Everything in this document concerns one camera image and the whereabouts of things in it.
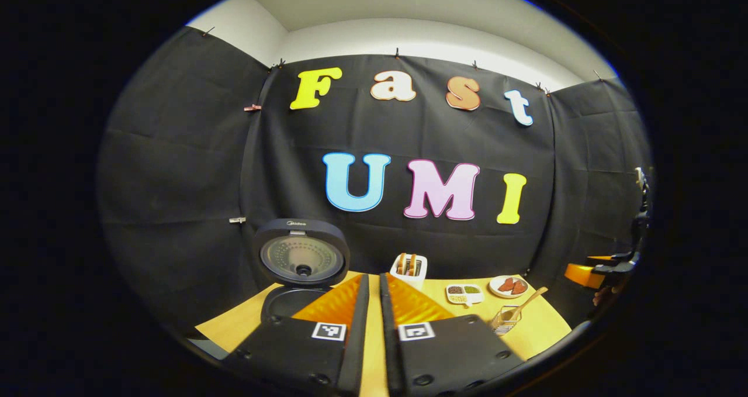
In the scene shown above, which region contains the round white plate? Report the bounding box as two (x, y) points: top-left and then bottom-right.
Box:
(489, 275), (529, 299)

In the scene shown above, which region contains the black backdrop cloth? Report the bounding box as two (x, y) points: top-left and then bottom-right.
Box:
(96, 26), (654, 333)

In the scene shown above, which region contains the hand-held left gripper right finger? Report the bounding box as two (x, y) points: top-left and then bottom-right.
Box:
(379, 272), (527, 397)

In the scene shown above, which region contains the black camera stand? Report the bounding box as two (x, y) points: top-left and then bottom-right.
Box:
(634, 166), (653, 257)

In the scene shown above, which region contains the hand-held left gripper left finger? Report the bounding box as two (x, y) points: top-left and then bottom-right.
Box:
(222, 273), (370, 397)

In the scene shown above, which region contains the dark grey rice cooker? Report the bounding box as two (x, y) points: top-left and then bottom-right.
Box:
(252, 219), (351, 323)

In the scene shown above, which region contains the white divided dish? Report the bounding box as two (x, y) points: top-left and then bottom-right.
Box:
(445, 284), (484, 308)

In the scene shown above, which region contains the white toaster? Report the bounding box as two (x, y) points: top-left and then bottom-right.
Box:
(390, 254), (428, 290)

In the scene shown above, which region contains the wooden spoon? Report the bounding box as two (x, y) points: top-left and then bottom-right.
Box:
(501, 286), (549, 322)

